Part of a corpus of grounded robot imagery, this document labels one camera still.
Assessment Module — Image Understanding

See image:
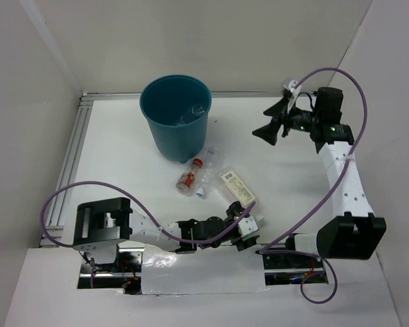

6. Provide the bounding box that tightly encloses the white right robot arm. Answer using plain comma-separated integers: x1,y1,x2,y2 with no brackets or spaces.
253,87,387,267

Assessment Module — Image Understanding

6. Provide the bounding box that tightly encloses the purple cable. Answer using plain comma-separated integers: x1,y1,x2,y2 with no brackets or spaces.
257,67,367,304
40,181,256,290

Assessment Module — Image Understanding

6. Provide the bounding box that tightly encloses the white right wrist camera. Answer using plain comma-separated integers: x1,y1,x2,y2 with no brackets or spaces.
282,78,301,109

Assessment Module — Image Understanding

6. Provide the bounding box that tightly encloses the aluminium frame rail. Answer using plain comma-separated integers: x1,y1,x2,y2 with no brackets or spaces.
39,91,324,247

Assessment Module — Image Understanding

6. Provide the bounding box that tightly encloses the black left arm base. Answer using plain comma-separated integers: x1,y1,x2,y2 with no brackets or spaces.
77,249,143,295

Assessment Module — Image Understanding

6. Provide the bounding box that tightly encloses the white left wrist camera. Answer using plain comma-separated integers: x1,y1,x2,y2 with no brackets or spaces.
238,215,259,238

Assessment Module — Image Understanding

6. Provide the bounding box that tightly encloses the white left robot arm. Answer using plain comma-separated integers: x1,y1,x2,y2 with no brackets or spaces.
72,198,259,272

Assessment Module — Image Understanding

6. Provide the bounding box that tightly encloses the labelled clear plastic bottle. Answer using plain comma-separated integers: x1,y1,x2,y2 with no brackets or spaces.
216,166,264,223

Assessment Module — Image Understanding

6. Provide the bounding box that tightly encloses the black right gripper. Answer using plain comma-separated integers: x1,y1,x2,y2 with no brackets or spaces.
253,96,321,145

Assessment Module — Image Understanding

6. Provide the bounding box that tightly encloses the teal plastic bin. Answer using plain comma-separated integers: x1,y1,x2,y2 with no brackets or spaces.
140,75,212,163

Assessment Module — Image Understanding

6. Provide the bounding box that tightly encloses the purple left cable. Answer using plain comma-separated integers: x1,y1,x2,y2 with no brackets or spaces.
40,181,256,290

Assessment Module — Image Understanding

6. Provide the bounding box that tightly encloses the silver tape sheet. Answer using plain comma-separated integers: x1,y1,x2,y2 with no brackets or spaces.
141,245,267,295

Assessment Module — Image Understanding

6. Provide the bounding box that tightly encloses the clear slim plastic bottle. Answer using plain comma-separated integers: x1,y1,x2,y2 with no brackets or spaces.
196,146,222,199

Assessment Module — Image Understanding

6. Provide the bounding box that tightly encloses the clear ribbed bottle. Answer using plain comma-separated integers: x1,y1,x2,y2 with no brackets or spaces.
175,104,206,126

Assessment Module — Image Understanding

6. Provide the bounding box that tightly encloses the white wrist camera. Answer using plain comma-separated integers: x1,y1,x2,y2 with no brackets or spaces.
282,78,301,109
238,215,259,238

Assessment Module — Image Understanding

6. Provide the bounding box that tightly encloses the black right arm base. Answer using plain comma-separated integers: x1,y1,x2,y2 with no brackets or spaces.
262,253,328,286

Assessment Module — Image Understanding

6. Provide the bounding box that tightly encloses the red capped small bottle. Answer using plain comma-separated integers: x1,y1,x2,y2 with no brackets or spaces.
176,158,203,196

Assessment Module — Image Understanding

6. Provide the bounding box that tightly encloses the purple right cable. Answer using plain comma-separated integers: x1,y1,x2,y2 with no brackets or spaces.
257,67,367,304

